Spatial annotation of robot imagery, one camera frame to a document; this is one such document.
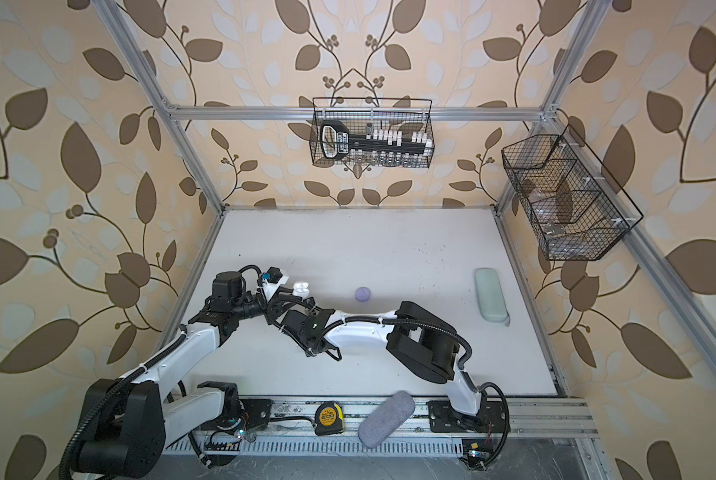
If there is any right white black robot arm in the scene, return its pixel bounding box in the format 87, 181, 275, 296
265, 298, 510, 434

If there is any right black wire basket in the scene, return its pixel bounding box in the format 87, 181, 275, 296
501, 125, 644, 261

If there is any aluminium frame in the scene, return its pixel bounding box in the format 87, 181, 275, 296
80, 0, 716, 480

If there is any white earbud charging case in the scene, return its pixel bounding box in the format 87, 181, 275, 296
292, 282, 310, 298

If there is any yellow black tape measure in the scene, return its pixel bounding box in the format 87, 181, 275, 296
314, 401, 345, 436

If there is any grey fabric glasses case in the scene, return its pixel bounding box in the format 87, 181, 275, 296
358, 391, 416, 449

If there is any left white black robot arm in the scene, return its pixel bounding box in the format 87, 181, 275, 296
57, 265, 315, 479

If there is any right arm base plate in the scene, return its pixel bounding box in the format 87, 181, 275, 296
427, 397, 510, 434

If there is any green glasses case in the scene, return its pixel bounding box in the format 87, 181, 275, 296
474, 268, 510, 325

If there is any purple earbud charging case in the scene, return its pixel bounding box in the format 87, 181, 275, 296
355, 286, 372, 302

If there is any black socket holder rail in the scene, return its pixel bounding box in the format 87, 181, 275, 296
312, 120, 435, 161

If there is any black wire basket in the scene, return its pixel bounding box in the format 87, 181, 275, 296
309, 95, 436, 169
501, 125, 644, 261

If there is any back black wire basket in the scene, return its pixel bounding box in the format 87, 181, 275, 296
309, 95, 436, 169

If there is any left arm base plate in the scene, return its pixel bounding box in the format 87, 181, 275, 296
237, 398, 274, 432

